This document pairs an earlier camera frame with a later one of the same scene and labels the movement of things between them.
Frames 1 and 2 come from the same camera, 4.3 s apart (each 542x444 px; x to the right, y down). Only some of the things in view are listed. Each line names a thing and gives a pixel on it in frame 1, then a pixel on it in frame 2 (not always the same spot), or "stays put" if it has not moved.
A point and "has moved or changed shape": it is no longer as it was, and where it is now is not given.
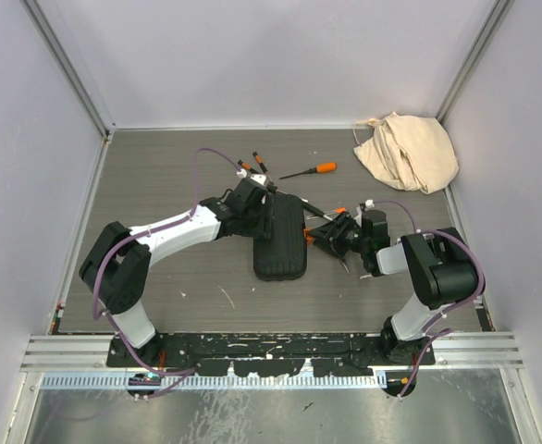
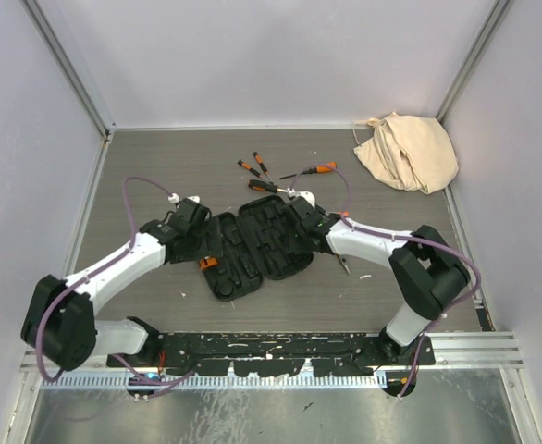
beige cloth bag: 412,153 stays put
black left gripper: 262,228 -> 209,248
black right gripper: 326,239 -> 289,229
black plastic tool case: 283,255 has moved or changed shape
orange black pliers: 341,258 stays put
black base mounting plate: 273,354 stays put
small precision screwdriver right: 260,160 stays put
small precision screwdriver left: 245,166 stays put
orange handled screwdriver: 324,167 stays put
